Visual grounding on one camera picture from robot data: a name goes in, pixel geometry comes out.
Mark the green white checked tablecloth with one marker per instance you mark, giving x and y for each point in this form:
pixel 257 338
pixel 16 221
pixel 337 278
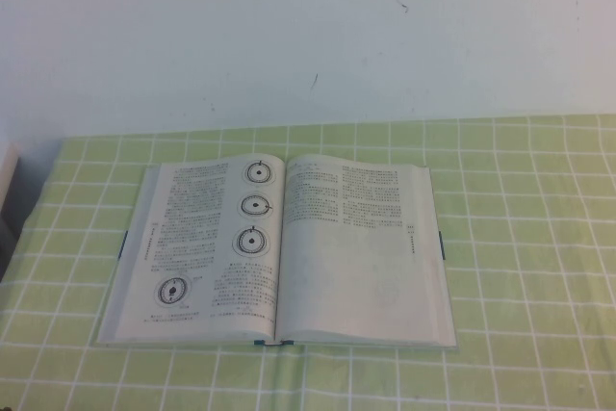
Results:
pixel 529 238

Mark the hardcover technical book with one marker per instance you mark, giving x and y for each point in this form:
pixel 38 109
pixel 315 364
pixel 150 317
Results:
pixel 337 276

